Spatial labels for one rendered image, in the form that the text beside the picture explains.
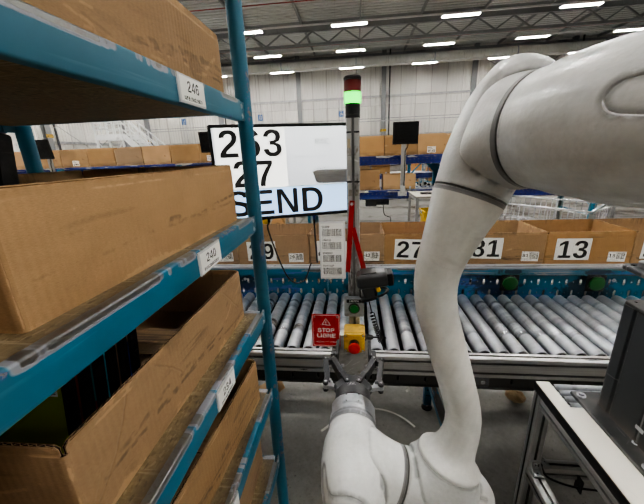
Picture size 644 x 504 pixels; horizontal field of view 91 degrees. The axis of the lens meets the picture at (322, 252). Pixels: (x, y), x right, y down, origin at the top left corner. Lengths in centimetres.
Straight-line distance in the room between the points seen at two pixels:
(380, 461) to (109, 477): 37
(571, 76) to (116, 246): 43
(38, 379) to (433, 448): 54
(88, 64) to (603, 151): 39
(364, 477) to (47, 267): 48
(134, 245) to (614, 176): 43
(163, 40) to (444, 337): 52
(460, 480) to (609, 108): 52
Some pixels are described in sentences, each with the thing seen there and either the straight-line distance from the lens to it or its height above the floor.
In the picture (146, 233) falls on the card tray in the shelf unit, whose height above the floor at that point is 138.
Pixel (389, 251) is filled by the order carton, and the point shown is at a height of 96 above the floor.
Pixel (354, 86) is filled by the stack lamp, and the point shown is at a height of 163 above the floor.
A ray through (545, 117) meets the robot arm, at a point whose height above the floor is 148.
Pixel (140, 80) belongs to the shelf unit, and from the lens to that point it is 37.
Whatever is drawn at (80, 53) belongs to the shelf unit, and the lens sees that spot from 32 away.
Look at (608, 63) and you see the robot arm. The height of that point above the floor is 151.
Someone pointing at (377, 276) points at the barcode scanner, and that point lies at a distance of 102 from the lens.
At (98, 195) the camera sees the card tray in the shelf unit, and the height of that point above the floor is 142.
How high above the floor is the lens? 145
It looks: 17 degrees down
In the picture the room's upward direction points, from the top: 2 degrees counter-clockwise
